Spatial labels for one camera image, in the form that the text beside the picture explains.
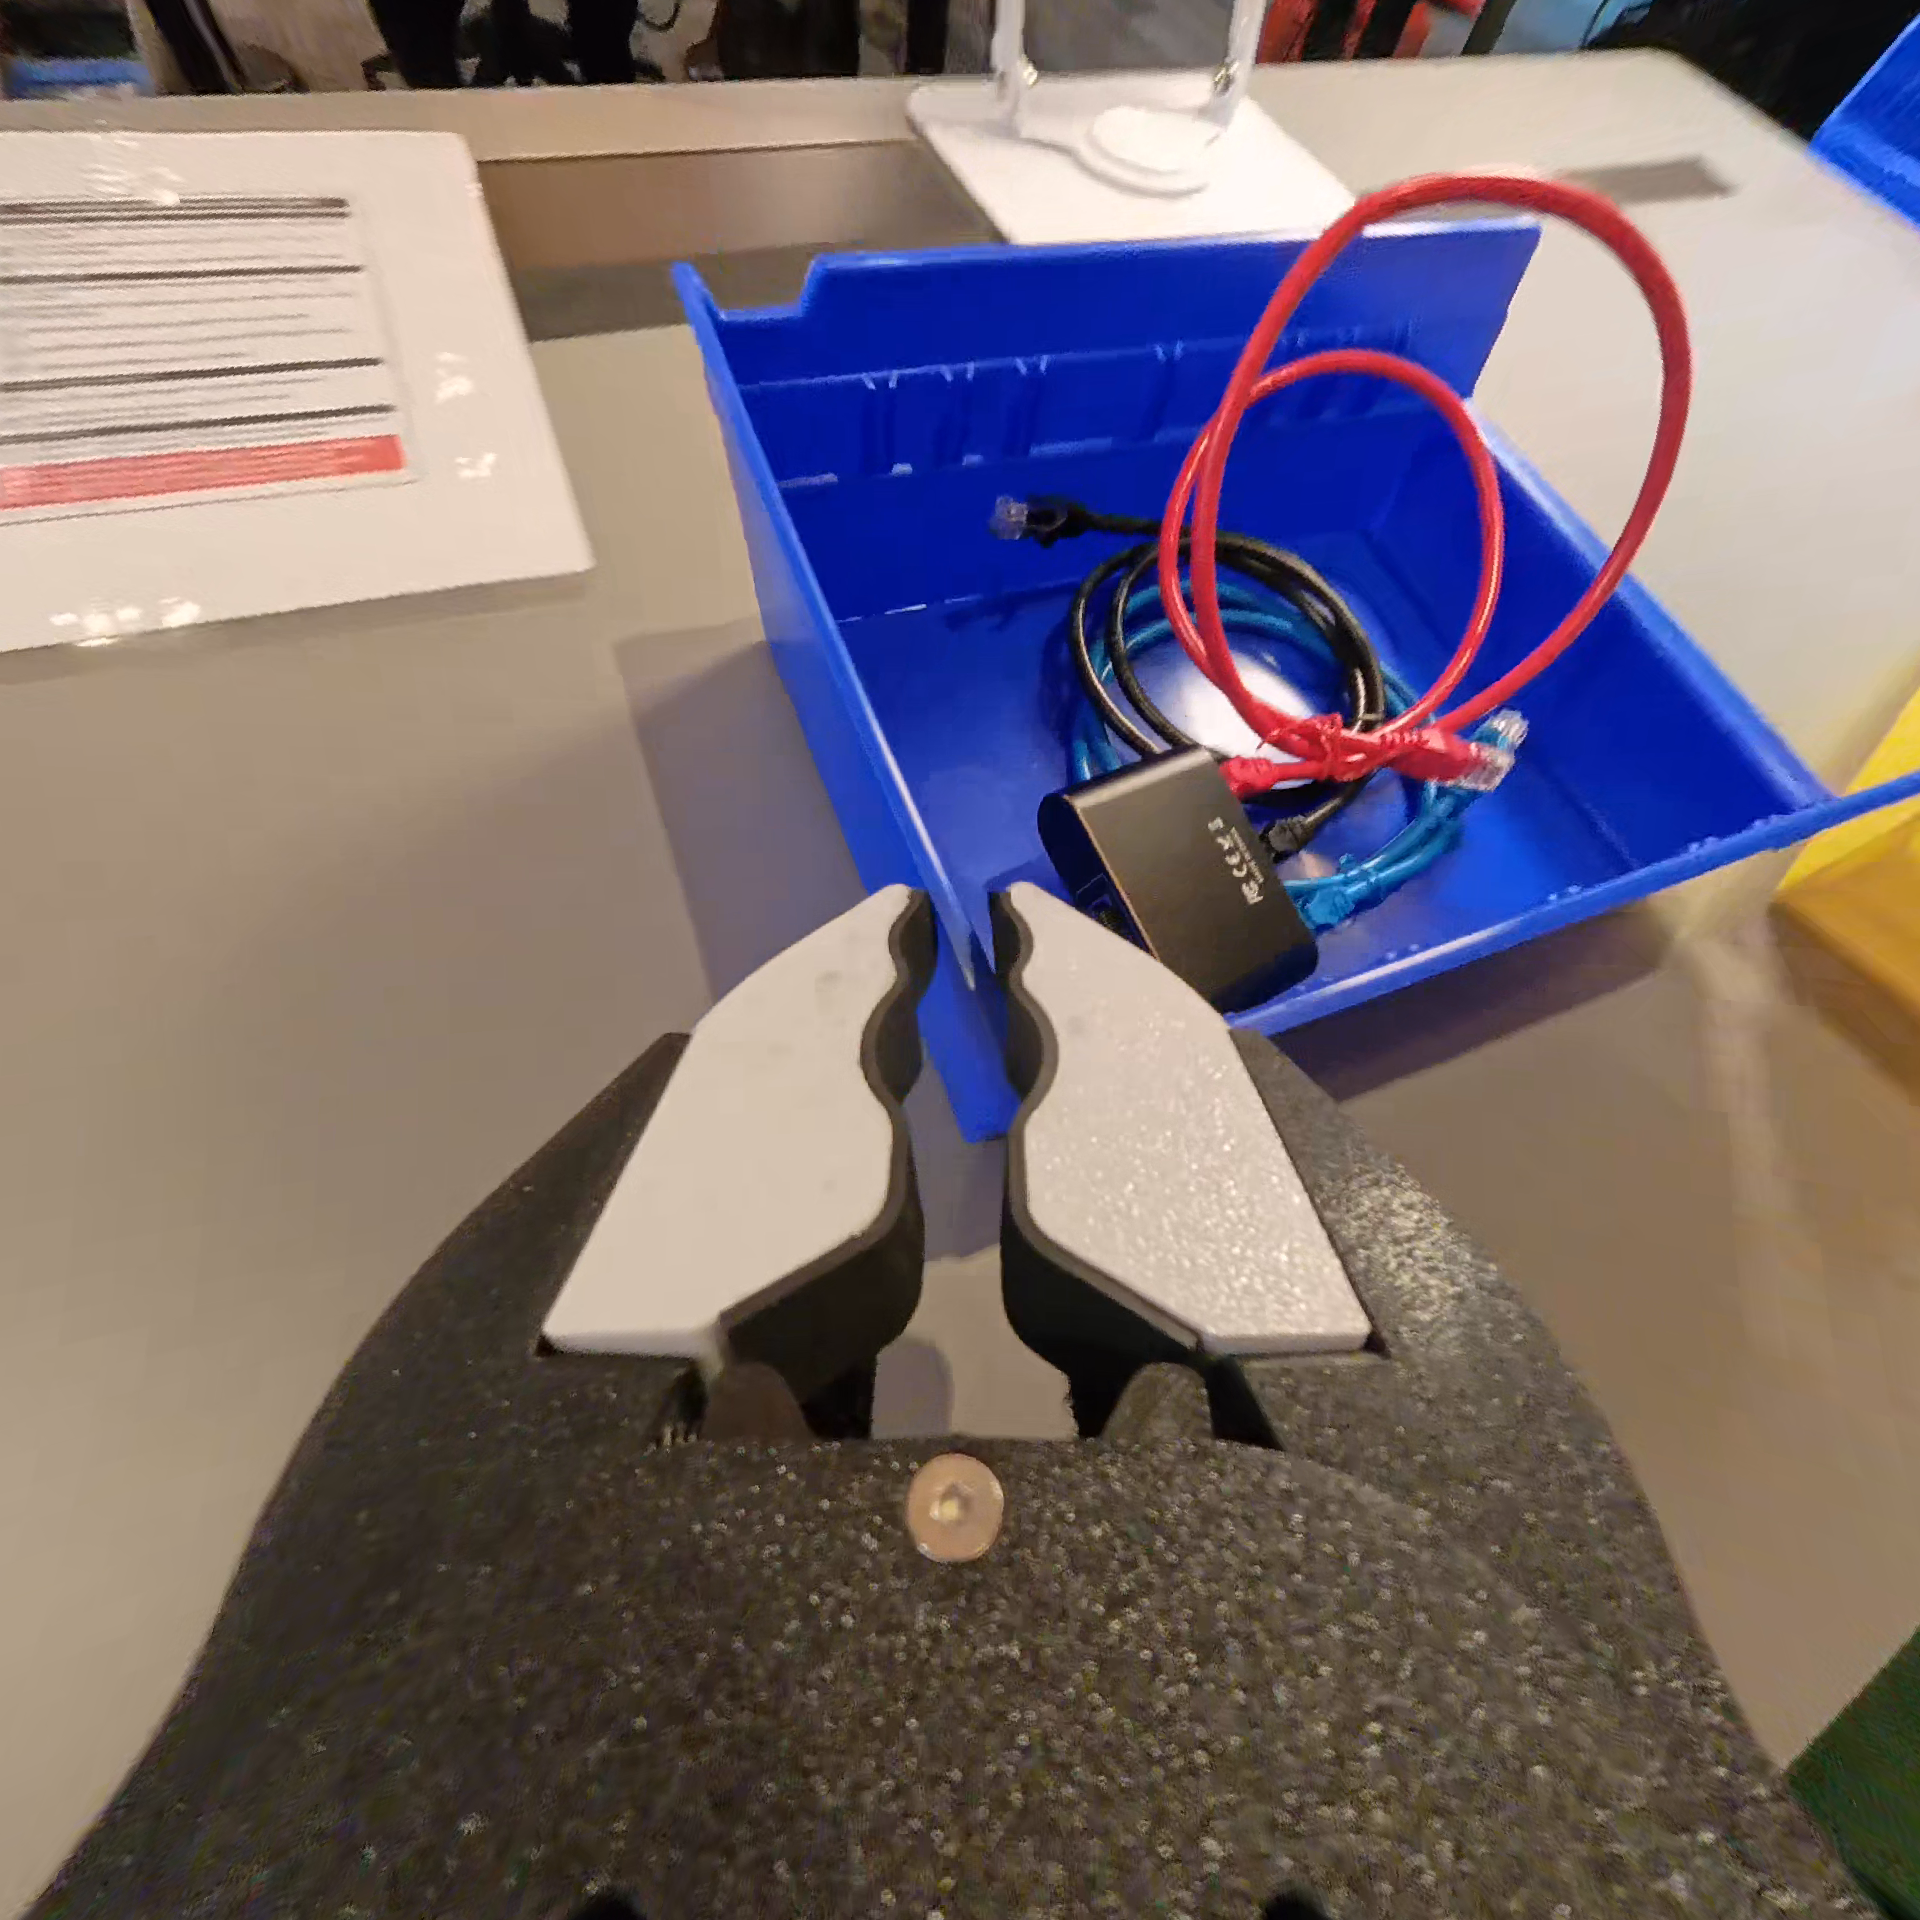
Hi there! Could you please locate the blue plastic bin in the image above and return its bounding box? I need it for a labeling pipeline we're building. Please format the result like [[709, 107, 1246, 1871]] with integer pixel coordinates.
[[1809, 16, 1920, 231], [673, 216, 1920, 1143]]

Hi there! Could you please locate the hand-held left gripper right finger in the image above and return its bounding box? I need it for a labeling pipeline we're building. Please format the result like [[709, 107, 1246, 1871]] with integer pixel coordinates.
[[990, 880, 1376, 1427]]

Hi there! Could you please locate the black ethernet cable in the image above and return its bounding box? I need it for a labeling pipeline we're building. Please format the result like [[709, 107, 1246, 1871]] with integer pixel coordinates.
[[990, 491, 1390, 872]]

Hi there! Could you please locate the yellow plastic bin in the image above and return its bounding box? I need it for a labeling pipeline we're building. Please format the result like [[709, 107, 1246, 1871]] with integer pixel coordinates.
[[1767, 733, 1920, 1025]]

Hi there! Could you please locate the blue ethernet cable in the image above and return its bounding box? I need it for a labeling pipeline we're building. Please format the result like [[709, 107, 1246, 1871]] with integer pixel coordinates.
[[1068, 578, 1534, 929]]

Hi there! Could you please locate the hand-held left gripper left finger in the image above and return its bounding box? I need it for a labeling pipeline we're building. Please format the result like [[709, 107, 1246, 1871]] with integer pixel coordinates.
[[543, 884, 935, 1404]]

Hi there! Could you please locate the printed paper sheet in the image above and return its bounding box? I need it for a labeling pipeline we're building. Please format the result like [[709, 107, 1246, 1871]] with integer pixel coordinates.
[[0, 134, 598, 656]]

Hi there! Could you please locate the person's green sweatshirt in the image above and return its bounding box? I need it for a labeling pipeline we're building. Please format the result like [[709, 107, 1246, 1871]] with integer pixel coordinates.
[[1785, 1693, 1920, 1911]]

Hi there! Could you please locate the black network switch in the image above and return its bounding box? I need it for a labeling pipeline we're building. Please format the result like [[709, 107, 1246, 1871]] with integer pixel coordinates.
[[1040, 744, 1320, 1010]]

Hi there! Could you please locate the red ethernet cable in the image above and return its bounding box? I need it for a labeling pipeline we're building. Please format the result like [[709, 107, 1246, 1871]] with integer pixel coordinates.
[[1161, 172, 1696, 800]]

